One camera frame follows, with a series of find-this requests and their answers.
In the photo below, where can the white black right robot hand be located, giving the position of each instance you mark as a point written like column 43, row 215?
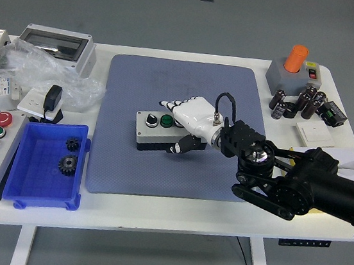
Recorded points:
column 195, row 117

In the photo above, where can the grey four-button control box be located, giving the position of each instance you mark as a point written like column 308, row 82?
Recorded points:
column 143, row 131

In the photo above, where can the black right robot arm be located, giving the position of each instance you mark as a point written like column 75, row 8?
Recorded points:
column 302, row 186

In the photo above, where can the blue-grey table mat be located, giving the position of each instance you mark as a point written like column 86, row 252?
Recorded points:
column 138, row 79

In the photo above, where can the dark cylindrical capacitor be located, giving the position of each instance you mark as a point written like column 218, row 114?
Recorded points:
column 279, row 110
column 279, row 98
column 320, row 97
column 309, row 109
column 303, row 101
column 311, row 91

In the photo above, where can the orange cylinder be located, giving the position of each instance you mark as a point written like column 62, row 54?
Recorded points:
column 296, row 58

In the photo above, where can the small black gear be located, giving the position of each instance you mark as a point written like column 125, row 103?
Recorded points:
column 73, row 144

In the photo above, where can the large black gear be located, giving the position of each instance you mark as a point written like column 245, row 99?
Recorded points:
column 68, row 165

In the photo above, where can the black module with green terminals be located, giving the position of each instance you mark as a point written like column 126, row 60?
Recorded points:
column 332, row 112

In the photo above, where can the black power adapter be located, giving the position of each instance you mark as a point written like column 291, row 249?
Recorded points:
column 53, row 96

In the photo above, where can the yellow white cardboard box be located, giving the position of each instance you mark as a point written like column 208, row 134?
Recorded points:
column 348, row 155

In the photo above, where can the clear plastic bag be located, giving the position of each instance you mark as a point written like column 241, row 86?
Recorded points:
column 43, row 64

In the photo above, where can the black table control panel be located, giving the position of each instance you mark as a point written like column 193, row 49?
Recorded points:
column 304, row 242

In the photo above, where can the blue plastic bin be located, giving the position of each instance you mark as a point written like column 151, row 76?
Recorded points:
column 35, row 179

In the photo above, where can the white circuit breaker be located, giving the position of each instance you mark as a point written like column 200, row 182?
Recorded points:
column 0, row 85

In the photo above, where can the grey switch base box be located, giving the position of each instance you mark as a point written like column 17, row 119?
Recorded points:
column 286, row 81

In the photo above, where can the white wall switch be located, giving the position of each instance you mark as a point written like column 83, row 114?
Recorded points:
column 315, row 133

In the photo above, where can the grey enclosure with clear lid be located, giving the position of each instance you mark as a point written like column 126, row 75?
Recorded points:
column 55, row 44

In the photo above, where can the white wall socket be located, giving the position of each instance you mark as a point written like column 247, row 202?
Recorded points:
column 30, row 101

